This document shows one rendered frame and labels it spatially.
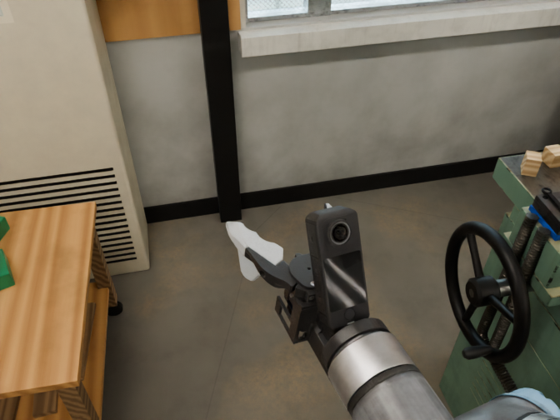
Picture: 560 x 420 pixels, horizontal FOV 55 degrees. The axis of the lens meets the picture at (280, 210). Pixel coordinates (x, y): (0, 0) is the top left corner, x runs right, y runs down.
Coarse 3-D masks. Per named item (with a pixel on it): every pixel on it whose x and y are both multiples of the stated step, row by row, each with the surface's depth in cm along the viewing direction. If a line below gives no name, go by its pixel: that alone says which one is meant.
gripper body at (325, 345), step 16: (304, 256) 57; (304, 272) 55; (304, 288) 54; (288, 304) 60; (304, 304) 54; (304, 320) 56; (368, 320) 51; (304, 336) 58; (320, 336) 56; (336, 336) 50; (352, 336) 49; (320, 352) 56
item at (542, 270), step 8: (520, 216) 106; (520, 224) 107; (536, 224) 102; (512, 232) 110; (512, 240) 110; (552, 240) 99; (528, 248) 105; (544, 248) 100; (552, 248) 98; (544, 256) 101; (552, 256) 98; (544, 264) 101; (552, 264) 99; (536, 272) 104; (544, 272) 101; (552, 272) 99; (544, 280) 102; (552, 280) 100
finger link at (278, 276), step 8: (248, 248) 58; (248, 256) 58; (256, 256) 57; (256, 264) 56; (264, 264) 56; (272, 264) 56; (280, 264) 56; (264, 272) 56; (272, 272) 55; (280, 272) 55; (288, 272) 55; (272, 280) 55; (280, 280) 55; (288, 280) 55; (288, 288) 55
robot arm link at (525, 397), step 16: (496, 400) 56; (512, 400) 55; (528, 400) 55; (544, 400) 55; (464, 416) 55; (480, 416) 54; (496, 416) 53; (512, 416) 52; (528, 416) 51; (544, 416) 50
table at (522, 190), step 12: (516, 156) 128; (504, 168) 126; (516, 168) 125; (540, 168) 125; (552, 168) 125; (504, 180) 127; (516, 180) 122; (528, 180) 122; (540, 180) 122; (552, 180) 122; (516, 192) 123; (528, 192) 118; (540, 192) 118; (516, 204) 124; (528, 204) 119; (540, 288) 103; (552, 288) 102; (552, 300) 101
